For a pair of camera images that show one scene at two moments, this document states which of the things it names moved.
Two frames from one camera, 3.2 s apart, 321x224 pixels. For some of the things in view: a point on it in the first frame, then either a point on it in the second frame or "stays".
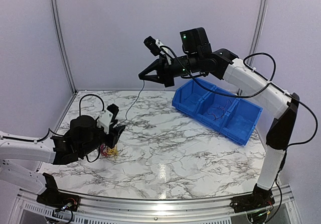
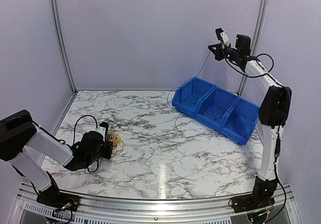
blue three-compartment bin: (230, 116) stays
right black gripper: (164, 76) → (217, 52)
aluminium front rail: (28, 210) stays
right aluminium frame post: (259, 24) stays
